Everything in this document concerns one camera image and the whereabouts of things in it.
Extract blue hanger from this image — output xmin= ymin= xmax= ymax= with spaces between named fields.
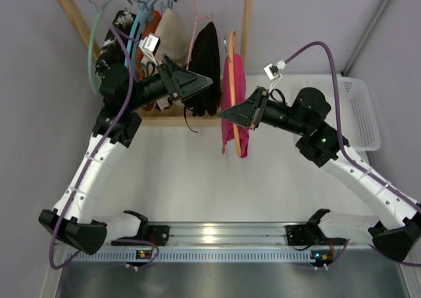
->
xmin=134 ymin=0 xmax=177 ymax=70
xmin=124 ymin=0 xmax=158 ymax=70

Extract aluminium mounting rail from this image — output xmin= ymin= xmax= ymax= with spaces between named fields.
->
xmin=52 ymin=220 xmax=412 ymax=247

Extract green hanger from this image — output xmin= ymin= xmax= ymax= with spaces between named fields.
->
xmin=87 ymin=0 xmax=133 ymax=95

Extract black white patterned trousers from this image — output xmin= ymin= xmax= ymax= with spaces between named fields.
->
xmin=95 ymin=11 xmax=136 ymax=79

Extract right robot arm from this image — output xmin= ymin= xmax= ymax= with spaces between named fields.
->
xmin=220 ymin=87 xmax=420 ymax=263

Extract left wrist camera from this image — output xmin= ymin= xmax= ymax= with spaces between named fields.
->
xmin=138 ymin=34 xmax=161 ymax=66

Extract pink hanger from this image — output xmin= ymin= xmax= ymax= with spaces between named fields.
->
xmin=186 ymin=0 xmax=213 ymax=70

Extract orange hanger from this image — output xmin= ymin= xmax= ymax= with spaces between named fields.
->
xmin=223 ymin=30 xmax=241 ymax=157

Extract beige trousers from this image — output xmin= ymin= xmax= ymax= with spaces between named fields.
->
xmin=155 ymin=9 xmax=189 ymax=67

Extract magenta trousers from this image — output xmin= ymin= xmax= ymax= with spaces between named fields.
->
xmin=220 ymin=53 xmax=249 ymax=158

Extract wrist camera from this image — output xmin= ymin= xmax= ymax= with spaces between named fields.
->
xmin=138 ymin=34 xmax=161 ymax=66
xmin=264 ymin=60 xmax=286 ymax=91

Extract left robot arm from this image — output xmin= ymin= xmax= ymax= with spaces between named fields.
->
xmin=38 ymin=56 xmax=212 ymax=255

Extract orange patterned trousers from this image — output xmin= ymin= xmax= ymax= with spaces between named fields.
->
xmin=136 ymin=10 xmax=162 ymax=111

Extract slotted cable duct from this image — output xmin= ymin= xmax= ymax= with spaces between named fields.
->
xmin=65 ymin=247 xmax=336 ymax=263

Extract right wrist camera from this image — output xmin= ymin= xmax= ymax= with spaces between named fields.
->
xmin=264 ymin=60 xmax=286 ymax=91

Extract white plastic basket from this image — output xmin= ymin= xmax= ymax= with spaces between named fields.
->
xmin=337 ymin=76 xmax=381 ymax=151

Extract wooden clothes rack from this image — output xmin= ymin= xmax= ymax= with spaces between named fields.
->
xmin=49 ymin=0 xmax=255 ymax=127

